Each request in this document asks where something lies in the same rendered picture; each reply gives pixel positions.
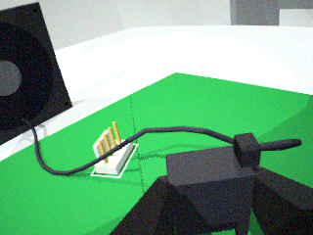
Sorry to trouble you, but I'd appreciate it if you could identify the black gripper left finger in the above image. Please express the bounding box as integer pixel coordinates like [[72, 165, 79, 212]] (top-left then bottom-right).
[[110, 176, 175, 235]]

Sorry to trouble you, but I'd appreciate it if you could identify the green circuit board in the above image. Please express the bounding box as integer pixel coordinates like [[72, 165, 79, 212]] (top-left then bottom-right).
[[0, 73, 313, 235]]

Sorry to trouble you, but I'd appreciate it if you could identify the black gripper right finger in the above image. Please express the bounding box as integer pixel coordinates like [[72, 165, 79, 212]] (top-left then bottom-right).
[[251, 165, 313, 235]]

